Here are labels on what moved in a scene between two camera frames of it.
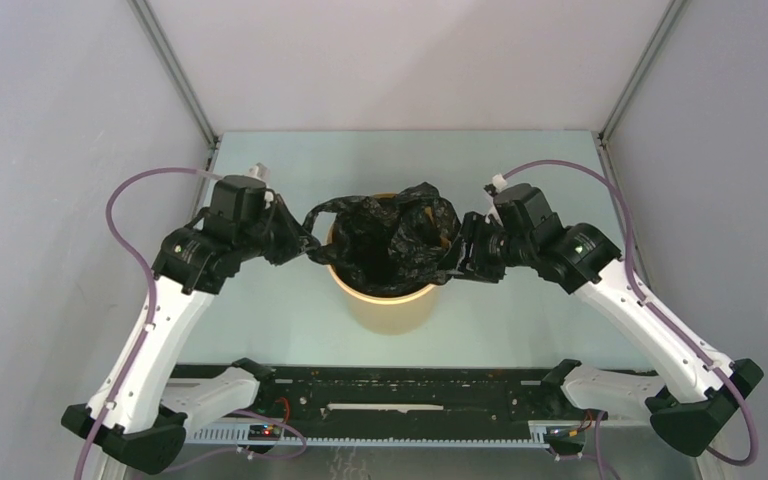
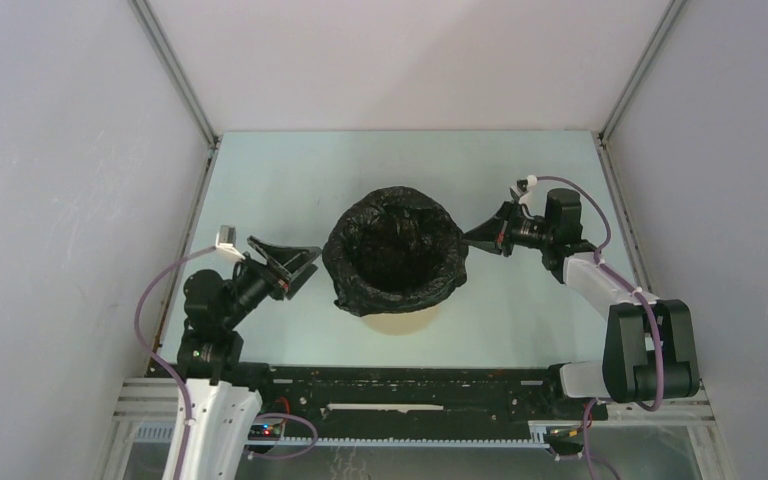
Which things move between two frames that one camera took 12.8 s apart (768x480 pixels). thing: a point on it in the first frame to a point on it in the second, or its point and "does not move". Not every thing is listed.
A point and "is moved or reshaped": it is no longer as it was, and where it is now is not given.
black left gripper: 293,246 to 285,262
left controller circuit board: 264,432 does not move
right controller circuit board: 565,435 does not move
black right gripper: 475,228 to 487,234
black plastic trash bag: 388,246 is moved or reshaped
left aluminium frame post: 177,77 does not move
